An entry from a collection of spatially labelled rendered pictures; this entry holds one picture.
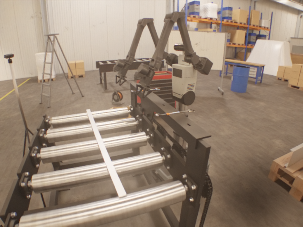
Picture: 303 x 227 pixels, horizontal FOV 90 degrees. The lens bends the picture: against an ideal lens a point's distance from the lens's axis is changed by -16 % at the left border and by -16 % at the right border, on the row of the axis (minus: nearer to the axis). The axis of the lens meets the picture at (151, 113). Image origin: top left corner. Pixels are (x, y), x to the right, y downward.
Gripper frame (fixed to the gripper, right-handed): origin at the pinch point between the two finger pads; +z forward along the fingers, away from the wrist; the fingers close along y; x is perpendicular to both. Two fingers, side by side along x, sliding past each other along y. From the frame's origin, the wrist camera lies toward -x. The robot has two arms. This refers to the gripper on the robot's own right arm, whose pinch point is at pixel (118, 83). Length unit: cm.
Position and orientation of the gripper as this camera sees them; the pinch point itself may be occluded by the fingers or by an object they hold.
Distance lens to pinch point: 170.9
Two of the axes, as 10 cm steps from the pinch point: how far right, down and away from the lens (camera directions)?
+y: 5.1, 3.3, -8.0
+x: 7.5, 2.9, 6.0
